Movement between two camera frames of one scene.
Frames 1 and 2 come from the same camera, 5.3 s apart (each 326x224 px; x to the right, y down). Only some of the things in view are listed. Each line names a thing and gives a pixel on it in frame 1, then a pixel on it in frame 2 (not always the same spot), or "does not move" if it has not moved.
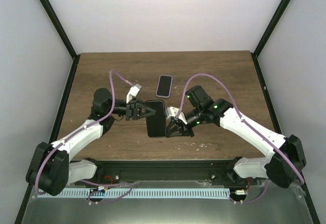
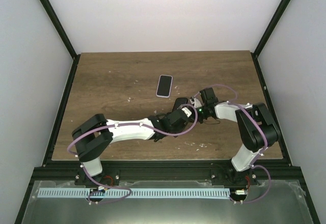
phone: x=164 y=86 does not move
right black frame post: x=273 y=23 does not move
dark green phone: x=156 y=122 -> x=179 y=102
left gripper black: x=131 y=111 -> x=181 y=128
